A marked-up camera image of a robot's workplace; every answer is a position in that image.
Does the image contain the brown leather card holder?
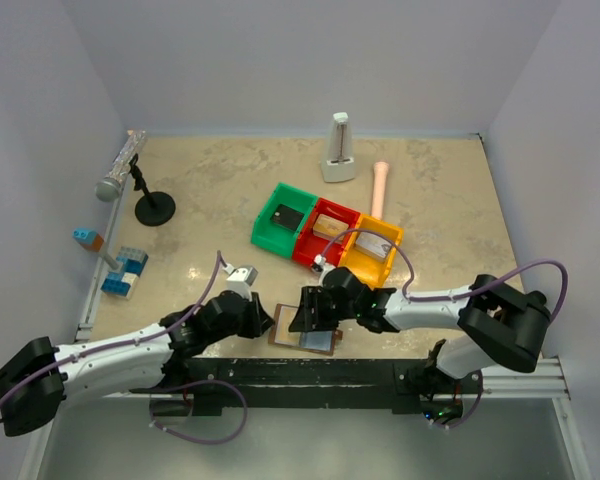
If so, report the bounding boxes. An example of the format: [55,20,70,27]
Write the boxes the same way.
[268,304,343,356]

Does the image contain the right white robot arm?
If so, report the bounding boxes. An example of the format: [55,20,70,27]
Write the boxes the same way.
[288,267,554,397]

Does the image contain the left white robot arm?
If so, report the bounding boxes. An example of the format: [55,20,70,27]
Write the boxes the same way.
[0,290,273,437]

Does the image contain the cards in yellow bin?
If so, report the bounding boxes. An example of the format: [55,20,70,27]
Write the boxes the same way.
[354,232,392,262]

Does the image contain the cards in red bin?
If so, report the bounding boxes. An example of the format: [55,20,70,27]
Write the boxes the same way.
[312,214,349,241]

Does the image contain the yellow plastic bin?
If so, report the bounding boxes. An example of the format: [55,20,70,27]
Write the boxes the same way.
[339,214,404,287]

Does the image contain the red plastic bin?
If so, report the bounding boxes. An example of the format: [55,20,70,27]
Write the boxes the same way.
[292,198,360,268]

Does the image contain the green plastic bin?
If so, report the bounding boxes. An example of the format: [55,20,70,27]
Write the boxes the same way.
[251,183,318,258]

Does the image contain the black item in green bin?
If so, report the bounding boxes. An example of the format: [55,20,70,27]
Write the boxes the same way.
[270,204,304,232]

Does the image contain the blue toy brick stack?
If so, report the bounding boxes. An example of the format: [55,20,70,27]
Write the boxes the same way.
[101,246,149,299]

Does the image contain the black microphone stand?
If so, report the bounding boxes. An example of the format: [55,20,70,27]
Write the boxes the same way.
[130,154,176,227]

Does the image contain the pink toy microphone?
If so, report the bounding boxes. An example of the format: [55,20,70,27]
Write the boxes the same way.
[371,161,390,220]

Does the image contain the white metronome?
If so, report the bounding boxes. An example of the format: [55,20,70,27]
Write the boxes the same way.
[321,112,356,183]

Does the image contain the blue orange toy block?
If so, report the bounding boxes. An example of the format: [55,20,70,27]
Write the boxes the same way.
[73,228,104,253]

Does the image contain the silver glitter microphone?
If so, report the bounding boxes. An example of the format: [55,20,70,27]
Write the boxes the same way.
[95,130,147,203]

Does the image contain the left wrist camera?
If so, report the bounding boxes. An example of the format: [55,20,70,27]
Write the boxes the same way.
[226,265,258,301]

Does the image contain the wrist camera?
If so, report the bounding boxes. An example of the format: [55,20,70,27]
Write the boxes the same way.
[311,254,327,273]
[226,265,258,301]

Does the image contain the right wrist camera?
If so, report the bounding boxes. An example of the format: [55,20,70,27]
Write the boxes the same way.
[311,254,327,273]

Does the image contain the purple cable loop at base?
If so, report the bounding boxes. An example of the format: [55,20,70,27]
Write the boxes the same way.
[148,378,250,444]

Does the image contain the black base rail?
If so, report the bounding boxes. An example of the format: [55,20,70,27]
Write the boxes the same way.
[134,358,480,415]

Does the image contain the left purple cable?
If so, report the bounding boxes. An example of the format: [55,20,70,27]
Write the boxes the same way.
[0,249,236,425]

